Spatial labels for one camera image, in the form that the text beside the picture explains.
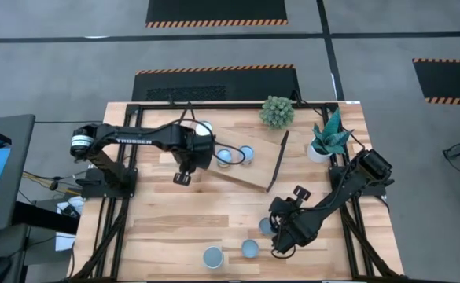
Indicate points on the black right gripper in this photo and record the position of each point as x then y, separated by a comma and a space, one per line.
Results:
302, 228

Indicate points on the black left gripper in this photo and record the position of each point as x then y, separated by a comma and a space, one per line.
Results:
196, 143

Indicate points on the green sliced peaches can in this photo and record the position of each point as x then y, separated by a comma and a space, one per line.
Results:
265, 227

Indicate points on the blue tomato can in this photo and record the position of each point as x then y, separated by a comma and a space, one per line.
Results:
224, 156

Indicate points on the green pears can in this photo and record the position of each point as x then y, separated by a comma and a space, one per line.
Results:
205, 127

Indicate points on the yellow pineapple rings can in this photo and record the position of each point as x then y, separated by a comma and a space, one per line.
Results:
250, 248

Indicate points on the blue cup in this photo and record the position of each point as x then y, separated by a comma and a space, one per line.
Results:
246, 153

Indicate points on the orange green beans can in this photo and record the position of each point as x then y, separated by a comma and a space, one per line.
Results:
213, 256

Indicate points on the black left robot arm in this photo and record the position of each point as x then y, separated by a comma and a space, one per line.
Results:
135, 137

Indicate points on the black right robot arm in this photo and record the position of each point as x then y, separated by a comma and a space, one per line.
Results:
343, 192

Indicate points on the pale green succulent in pot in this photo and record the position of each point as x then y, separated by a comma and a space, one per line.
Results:
277, 112

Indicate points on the black hazard-striped floor mat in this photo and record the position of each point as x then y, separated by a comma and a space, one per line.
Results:
253, 84
214, 9
450, 80

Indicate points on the snake plant in white pot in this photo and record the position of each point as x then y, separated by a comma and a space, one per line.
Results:
328, 137

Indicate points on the black desk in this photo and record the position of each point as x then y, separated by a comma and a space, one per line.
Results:
37, 214

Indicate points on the monitor with blue screen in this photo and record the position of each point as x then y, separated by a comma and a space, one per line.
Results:
1, 173

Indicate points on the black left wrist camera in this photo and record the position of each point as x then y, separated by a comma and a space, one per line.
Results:
182, 179

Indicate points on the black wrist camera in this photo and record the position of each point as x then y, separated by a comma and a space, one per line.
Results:
302, 192
182, 179

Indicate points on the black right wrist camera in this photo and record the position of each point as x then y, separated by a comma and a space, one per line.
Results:
302, 192

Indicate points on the wooden shelf with black frame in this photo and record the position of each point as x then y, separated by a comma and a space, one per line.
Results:
261, 165

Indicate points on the black metal table frame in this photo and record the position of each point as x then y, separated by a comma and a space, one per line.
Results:
121, 236

